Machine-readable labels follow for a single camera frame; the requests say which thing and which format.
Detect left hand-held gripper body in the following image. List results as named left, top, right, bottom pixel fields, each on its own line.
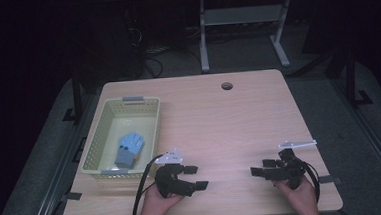
left=152, top=147, right=197, bottom=200

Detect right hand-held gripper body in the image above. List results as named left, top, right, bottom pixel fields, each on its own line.
left=270, top=139, right=321, bottom=192

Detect blue grey knit glove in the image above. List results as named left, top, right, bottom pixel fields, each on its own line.
left=128, top=132, right=147, bottom=160

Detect blue grey dotted glove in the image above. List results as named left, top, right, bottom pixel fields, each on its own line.
left=112, top=131, right=146, bottom=170

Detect cream plastic basket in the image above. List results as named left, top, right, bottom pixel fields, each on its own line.
left=76, top=94, right=166, bottom=181

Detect person's left hand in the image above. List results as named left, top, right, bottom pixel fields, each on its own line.
left=139, top=182, right=186, bottom=215

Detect person's right hand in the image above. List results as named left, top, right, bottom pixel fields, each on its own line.
left=272, top=176, right=319, bottom=215

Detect black metal stand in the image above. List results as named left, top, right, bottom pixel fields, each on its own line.
left=59, top=68, right=87, bottom=123
left=341, top=47, right=374, bottom=108

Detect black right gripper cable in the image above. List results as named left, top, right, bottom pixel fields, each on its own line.
left=295, top=159, right=322, bottom=204

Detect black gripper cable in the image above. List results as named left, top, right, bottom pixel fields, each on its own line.
left=125, top=153, right=168, bottom=215
left=295, top=159, right=322, bottom=204

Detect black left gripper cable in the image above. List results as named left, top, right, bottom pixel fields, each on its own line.
left=125, top=153, right=168, bottom=215

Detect black table edge strap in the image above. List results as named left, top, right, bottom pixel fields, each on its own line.
left=59, top=191, right=84, bottom=203
left=317, top=174, right=343, bottom=186

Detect metal floor rail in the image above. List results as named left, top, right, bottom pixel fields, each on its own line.
left=330, top=75, right=381, bottom=210
left=19, top=92, right=111, bottom=215

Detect floor cables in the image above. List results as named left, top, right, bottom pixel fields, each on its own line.
left=128, top=23, right=205, bottom=80

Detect white metal desk frame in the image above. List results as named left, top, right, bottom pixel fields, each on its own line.
left=196, top=0, right=298, bottom=75

